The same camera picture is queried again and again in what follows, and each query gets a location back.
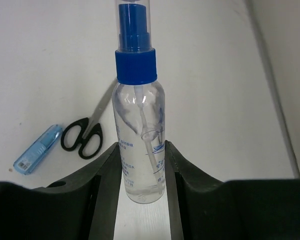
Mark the black handled scissors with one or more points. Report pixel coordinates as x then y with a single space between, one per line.
89 127

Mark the blue capped glue pen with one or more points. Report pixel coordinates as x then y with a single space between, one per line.
139 104

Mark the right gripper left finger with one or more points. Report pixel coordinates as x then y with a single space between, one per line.
80 206

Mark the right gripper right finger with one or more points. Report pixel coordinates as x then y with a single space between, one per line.
202 207

